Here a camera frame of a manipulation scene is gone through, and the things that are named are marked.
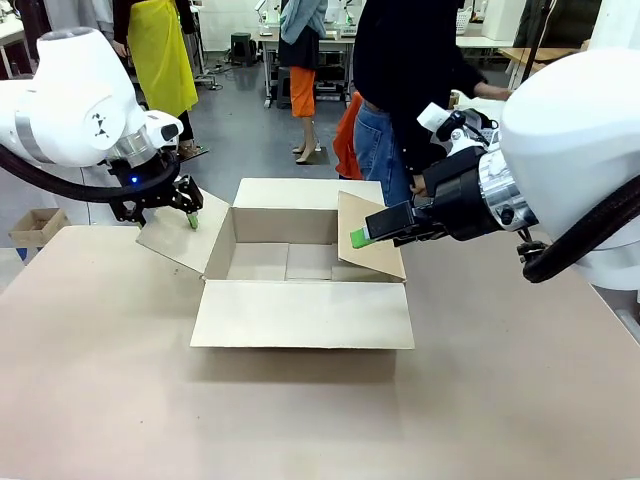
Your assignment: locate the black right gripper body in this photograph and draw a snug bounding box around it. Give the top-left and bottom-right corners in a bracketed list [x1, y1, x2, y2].
[411, 146, 502, 243]

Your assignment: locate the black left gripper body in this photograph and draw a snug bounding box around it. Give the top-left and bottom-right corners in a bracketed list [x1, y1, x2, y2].
[106, 148, 182, 206]

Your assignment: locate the large brown cardboard box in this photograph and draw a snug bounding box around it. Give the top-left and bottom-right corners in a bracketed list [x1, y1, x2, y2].
[135, 177, 417, 351]

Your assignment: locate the person's right forearm dark sleeve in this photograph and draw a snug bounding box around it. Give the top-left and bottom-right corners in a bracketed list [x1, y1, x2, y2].
[397, 112, 444, 177]

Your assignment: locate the person's left forearm dark sleeve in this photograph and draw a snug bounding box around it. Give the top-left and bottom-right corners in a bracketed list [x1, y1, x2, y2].
[449, 59, 489, 100]

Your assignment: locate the small open cardboard box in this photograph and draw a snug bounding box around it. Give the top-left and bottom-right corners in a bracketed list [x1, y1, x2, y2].
[7, 208, 71, 248]

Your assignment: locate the person's left hand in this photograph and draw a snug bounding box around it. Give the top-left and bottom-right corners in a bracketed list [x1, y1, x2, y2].
[472, 79, 514, 101]

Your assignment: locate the dark floor scale board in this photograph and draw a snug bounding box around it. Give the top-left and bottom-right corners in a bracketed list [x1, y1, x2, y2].
[172, 143, 212, 162]

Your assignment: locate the person in yellow apron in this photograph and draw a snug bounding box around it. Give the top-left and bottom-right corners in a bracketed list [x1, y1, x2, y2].
[112, 0, 202, 157]

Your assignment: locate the dark plastic stool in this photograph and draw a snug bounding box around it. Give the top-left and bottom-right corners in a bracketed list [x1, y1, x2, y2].
[275, 66, 294, 111]
[230, 31, 259, 67]

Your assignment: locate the person in dark shirt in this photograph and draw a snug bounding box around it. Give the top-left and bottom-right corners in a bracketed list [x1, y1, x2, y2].
[352, 0, 514, 206]

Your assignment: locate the wooden background table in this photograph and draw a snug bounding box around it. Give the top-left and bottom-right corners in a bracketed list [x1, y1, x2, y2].
[498, 46, 592, 77]

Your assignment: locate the person in orange skirt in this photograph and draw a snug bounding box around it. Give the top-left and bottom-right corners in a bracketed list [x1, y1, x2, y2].
[278, 0, 332, 166]

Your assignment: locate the black vertical pole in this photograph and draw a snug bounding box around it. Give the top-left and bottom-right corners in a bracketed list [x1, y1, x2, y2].
[521, 0, 547, 82]

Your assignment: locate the white side table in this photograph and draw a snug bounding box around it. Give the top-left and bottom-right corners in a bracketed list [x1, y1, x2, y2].
[0, 18, 37, 81]

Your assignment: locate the white background work table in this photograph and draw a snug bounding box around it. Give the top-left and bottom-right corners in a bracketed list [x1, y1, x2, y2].
[258, 25, 362, 109]

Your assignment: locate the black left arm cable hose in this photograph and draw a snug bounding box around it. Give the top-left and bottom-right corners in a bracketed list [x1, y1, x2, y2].
[0, 144, 181, 204]

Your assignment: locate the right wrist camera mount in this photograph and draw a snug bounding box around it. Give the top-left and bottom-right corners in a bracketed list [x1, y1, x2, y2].
[416, 102, 501, 151]

